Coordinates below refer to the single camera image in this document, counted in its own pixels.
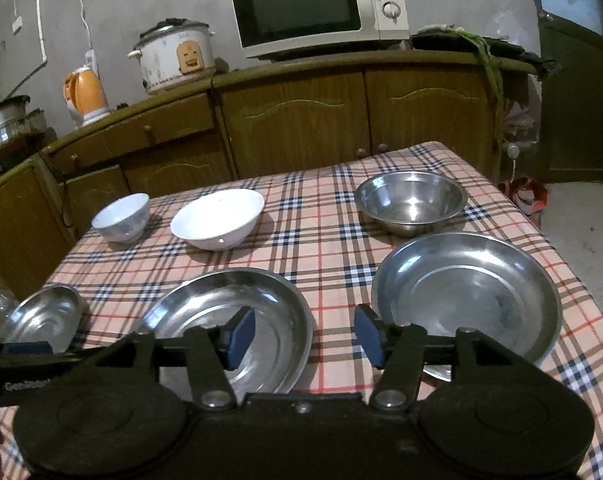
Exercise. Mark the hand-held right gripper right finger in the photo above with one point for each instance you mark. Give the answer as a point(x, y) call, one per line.
point(369, 337)

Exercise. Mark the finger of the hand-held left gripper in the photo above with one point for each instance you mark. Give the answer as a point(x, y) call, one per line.
point(25, 348)

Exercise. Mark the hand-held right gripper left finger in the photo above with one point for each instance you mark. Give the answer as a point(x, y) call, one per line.
point(242, 337)

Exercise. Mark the small steel plate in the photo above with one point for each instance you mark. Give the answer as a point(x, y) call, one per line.
point(41, 317)

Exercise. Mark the medium steel plate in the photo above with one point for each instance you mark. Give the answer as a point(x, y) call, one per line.
point(196, 305)

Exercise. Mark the large white bowl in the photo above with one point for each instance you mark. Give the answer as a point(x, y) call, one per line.
point(216, 220)

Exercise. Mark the steel bowl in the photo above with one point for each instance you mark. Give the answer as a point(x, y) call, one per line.
point(411, 200)

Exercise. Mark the small white patterned bowl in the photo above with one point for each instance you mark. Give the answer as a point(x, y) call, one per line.
point(121, 215)

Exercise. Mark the plaid tablecloth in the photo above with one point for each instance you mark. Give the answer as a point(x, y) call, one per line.
point(321, 240)

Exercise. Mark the wooden single-door cabinet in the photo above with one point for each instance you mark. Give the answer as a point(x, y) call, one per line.
point(16, 220)

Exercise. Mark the red bag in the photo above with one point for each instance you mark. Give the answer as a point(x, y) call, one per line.
point(526, 195)

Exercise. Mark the wooden cabinet with drawers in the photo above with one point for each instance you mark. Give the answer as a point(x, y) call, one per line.
point(171, 130)

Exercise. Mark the wooden two-door cabinet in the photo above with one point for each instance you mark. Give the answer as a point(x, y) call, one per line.
point(291, 120)

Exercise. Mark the steel steamer pot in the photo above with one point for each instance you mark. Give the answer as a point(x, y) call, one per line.
point(4, 125)

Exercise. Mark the white round plug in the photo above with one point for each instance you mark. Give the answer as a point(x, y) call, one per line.
point(513, 150)

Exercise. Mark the orange electric kettle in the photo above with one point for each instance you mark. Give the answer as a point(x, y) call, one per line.
point(89, 95)

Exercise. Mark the plastic bag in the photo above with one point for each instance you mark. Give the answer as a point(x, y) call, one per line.
point(519, 120)

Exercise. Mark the white rice cooker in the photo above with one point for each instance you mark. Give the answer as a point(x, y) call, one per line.
point(166, 60)

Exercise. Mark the green onions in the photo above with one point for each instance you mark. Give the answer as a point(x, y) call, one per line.
point(486, 67)

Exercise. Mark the green metal door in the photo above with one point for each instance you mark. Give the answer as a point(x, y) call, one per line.
point(571, 110)

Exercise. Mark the dark board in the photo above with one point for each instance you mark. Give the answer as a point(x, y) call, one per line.
point(441, 40)

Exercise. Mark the white microwave oven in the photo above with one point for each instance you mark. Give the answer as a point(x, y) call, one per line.
point(301, 5)

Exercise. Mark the white wall socket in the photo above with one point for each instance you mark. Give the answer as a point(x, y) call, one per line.
point(16, 25)

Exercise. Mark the white wall pipe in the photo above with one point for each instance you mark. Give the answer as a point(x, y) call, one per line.
point(40, 10)

